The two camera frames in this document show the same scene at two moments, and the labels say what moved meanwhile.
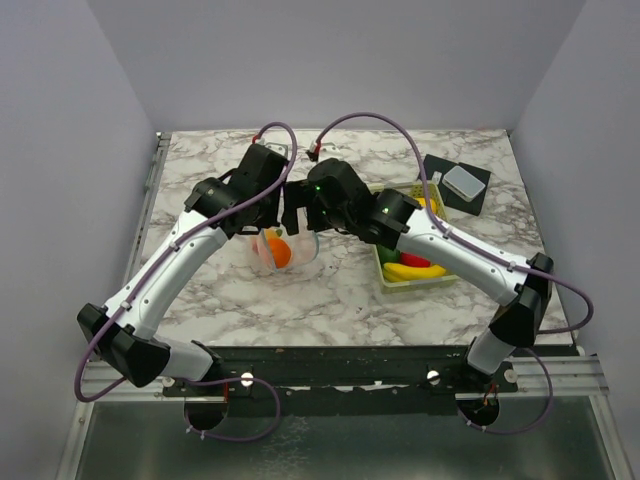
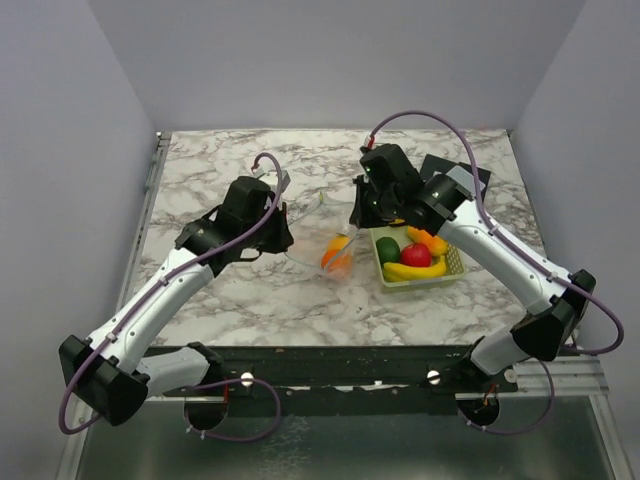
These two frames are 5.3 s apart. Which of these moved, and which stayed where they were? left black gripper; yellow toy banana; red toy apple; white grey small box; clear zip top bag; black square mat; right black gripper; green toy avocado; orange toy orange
Moved: orange toy orange; clear zip top bag; right black gripper; left black gripper
Stayed: black square mat; red toy apple; yellow toy banana; green toy avocado; white grey small box
